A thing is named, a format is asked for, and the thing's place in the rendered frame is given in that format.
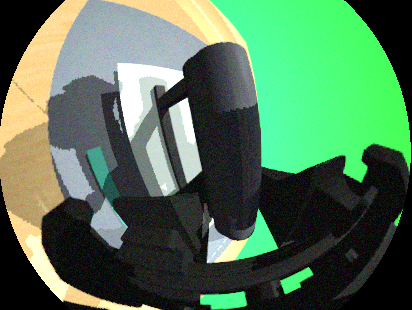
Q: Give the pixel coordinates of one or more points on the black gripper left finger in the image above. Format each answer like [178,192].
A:
[188,212]

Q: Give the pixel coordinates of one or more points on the teal flat trowel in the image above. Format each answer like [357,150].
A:
[104,176]

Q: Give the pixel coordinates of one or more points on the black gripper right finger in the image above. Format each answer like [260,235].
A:
[284,196]

